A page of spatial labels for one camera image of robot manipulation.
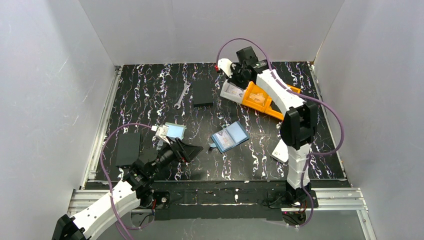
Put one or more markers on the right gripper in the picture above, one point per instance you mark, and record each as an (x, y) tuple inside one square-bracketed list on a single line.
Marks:
[(238, 73)]

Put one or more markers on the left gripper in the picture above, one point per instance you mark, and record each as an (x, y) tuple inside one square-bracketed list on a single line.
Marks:
[(178, 151)]

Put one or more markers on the VIP credit card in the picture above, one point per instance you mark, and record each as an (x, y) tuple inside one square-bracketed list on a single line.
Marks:
[(225, 140)]

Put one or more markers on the blue leather card holder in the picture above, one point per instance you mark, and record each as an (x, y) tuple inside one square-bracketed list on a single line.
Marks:
[(236, 131)]

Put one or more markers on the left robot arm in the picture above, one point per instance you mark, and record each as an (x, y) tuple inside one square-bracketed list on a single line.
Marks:
[(125, 196)]

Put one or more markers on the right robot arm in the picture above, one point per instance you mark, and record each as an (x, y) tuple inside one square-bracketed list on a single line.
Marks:
[(299, 124)]

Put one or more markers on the white storage bin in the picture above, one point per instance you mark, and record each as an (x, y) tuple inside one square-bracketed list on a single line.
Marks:
[(232, 92)]

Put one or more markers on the yellow bin middle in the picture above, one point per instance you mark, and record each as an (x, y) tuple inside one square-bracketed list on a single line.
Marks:
[(256, 98)]

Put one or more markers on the yellow bin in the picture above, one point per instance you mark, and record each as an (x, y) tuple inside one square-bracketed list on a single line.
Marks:
[(256, 98), (273, 110)]

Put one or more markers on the yellow bin right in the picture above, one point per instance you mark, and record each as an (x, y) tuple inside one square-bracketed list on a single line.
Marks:
[(273, 110)]

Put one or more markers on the black flat box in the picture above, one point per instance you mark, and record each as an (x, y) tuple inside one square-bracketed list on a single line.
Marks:
[(202, 93)]

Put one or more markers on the silver wrench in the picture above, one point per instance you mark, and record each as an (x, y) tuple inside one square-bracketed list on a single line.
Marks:
[(186, 86)]

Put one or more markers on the black flat plate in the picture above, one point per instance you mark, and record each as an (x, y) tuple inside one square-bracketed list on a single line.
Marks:
[(128, 149)]

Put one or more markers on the white square box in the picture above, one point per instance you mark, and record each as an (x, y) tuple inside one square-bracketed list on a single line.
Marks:
[(280, 152)]

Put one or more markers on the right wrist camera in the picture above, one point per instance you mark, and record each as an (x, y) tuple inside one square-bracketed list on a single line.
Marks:
[(224, 65)]

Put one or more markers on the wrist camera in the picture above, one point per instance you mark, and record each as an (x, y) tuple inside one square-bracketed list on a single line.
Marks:
[(224, 65), (161, 132)]

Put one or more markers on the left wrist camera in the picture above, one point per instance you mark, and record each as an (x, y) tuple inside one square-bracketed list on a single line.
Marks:
[(161, 132)]

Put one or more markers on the aluminium frame rail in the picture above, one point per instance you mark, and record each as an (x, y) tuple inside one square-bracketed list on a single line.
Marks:
[(94, 156)]

